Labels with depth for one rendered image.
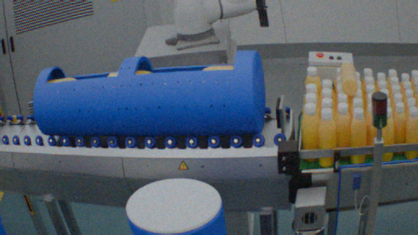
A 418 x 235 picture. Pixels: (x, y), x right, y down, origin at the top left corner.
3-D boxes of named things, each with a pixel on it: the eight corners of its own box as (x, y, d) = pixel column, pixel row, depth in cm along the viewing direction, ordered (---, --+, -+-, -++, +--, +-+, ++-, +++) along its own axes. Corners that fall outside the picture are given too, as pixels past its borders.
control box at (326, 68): (311, 73, 254) (309, 50, 250) (353, 74, 250) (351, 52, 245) (311, 84, 246) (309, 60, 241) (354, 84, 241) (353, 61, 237)
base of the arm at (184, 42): (164, 38, 286) (162, 28, 283) (214, 29, 288) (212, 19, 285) (167, 53, 270) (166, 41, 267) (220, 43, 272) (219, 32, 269)
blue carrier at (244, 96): (62, 111, 263) (51, 55, 248) (268, 104, 244) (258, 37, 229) (43, 148, 240) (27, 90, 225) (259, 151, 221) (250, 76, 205)
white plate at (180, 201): (175, 167, 200) (176, 170, 200) (108, 205, 184) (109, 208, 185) (241, 198, 181) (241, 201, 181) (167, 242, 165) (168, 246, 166)
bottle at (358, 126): (366, 163, 208) (367, 118, 199) (349, 166, 209) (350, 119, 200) (365, 153, 214) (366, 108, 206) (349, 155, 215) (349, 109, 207)
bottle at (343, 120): (346, 161, 212) (346, 116, 203) (331, 158, 216) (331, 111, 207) (354, 152, 216) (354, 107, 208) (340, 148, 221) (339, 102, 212)
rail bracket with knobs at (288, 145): (281, 163, 219) (279, 137, 215) (300, 162, 218) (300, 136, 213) (277, 179, 211) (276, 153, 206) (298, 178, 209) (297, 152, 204)
